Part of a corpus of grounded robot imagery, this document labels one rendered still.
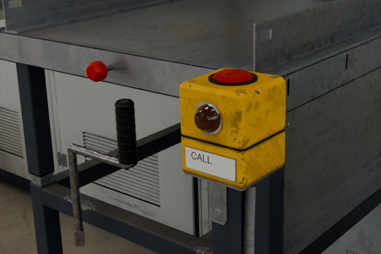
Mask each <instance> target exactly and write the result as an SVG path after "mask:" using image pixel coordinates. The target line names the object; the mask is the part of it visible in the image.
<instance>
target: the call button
mask: <svg viewBox="0 0 381 254"><path fill-rule="evenodd" d="M213 78H214V79H215V80H216V81H220V82H229V83H235V82H245V81H248V80H251V79H252V78H253V75H252V74H250V72H249V71H246V70H240V69H227V70H221V71H218V72H217V73H216V74H215V75H213Z"/></svg>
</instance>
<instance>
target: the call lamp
mask: <svg viewBox="0 0 381 254"><path fill-rule="evenodd" d="M194 122H195V124H196V126H197V127H198V128H199V129H200V130H201V131H202V132H204V133H205V134H208V135H214V134H217V133H218V132H219V131H220V130H221V128H222V125H223V117H222V114H221V111H220V110H219V108H218V107H217V106H216V105H215V104H214V103H212V102H209V101H203V102H202V103H199V104H198V106H197V107H196V109H195V112H194Z"/></svg>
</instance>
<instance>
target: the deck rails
mask: <svg viewBox="0 0 381 254"><path fill-rule="evenodd" d="M8 1H13V0H2V4H3V14H4V20H5V30H4V31H5V32H9V33H15V34H19V33H25V32H30V31H35V30H38V29H44V28H49V27H54V26H59V25H63V24H68V23H74V22H78V21H82V20H87V19H92V18H98V17H101V16H106V15H112V14H116V13H120V12H126V11H130V10H136V9H141V8H144V7H150V6H155V5H160V4H164V3H169V2H174V1H179V0H20V4H21V6H20V7H14V8H9V3H8ZM379 28H381V0H335V1H332V2H328V3H324V4H322V5H318V6H314V7H310V8H307V9H304V10H300V11H296V12H292V13H289V14H286V15H282V16H278V17H275V18H271V19H268V20H264V21H262V22H258V23H254V24H253V62H251V63H248V64H246V65H243V66H240V67H237V68H236V69H240V70H247V71H254V72H257V73H266V72H268V71H271V70H274V69H276V68H279V67H281V66H284V65H287V64H289V63H292V62H294V61H297V60H299V59H302V58H305V57H307V56H310V55H312V54H315V53H317V52H320V51H322V50H325V49H328V48H330V47H333V46H335V45H338V44H341V43H344V42H346V41H348V40H351V39H354V38H356V37H358V36H361V35H364V34H366V33H369V32H372V31H374V30H376V29H379ZM266 30H270V39H267V40H264V41H261V42H260V32H262V31H266Z"/></svg>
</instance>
